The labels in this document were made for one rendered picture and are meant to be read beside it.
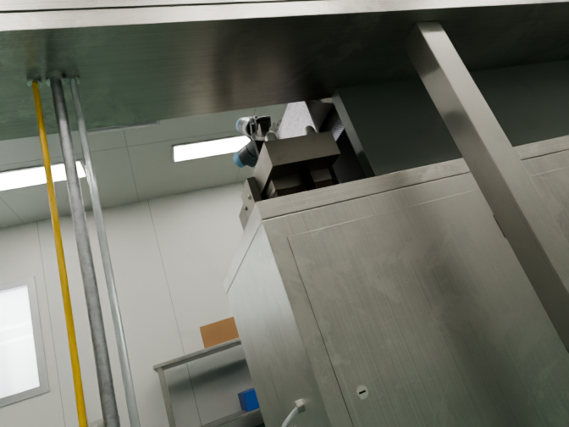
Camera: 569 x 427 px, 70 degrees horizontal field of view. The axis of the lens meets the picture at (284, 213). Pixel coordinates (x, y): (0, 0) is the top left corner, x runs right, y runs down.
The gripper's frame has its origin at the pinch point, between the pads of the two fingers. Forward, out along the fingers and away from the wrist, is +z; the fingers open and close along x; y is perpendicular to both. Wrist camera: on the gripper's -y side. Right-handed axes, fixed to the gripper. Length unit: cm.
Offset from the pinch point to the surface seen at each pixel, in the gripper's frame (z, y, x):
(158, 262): -301, -167, -42
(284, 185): 62, 0, -20
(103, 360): 93, -8, -59
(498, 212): 91, -5, 9
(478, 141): 86, 8, 9
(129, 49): 66, 29, -47
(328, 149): 64, 6, -10
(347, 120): 59, 11, -2
